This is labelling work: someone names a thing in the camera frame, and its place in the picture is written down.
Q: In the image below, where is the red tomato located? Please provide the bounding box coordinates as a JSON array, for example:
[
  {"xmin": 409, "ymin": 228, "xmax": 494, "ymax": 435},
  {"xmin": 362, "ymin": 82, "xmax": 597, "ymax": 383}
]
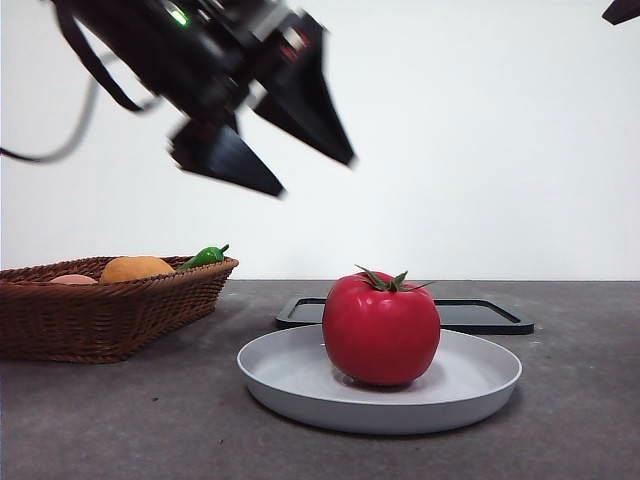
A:
[{"xmin": 321, "ymin": 264, "xmax": 442, "ymax": 388}]

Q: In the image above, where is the green pepper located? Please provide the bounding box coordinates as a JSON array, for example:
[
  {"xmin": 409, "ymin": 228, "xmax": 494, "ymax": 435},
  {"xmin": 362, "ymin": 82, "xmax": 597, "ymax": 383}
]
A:
[{"xmin": 177, "ymin": 243, "xmax": 231, "ymax": 272}]

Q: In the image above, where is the orange round fruit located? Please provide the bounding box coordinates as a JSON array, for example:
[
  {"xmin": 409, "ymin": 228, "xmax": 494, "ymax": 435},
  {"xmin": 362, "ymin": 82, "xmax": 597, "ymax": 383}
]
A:
[{"xmin": 99, "ymin": 255, "xmax": 177, "ymax": 285}]

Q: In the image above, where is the brown wicker basket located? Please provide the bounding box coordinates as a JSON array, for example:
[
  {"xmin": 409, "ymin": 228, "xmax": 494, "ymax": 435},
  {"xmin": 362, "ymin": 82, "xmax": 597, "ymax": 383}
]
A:
[{"xmin": 0, "ymin": 255, "xmax": 240, "ymax": 364}]

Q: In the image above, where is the grey round plate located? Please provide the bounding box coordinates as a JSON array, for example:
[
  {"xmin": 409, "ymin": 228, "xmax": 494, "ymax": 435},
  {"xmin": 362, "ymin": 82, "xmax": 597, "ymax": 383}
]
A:
[{"xmin": 236, "ymin": 323, "xmax": 524, "ymax": 436}]

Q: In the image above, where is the black flat tray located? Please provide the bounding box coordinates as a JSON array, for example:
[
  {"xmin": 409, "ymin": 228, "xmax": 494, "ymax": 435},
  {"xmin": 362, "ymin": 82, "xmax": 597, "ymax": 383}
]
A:
[{"xmin": 275, "ymin": 297, "xmax": 536, "ymax": 336}]

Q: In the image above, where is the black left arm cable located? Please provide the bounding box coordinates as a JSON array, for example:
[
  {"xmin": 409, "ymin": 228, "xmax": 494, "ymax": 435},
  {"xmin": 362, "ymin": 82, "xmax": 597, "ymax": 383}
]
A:
[{"xmin": 0, "ymin": 0, "xmax": 164, "ymax": 164}]

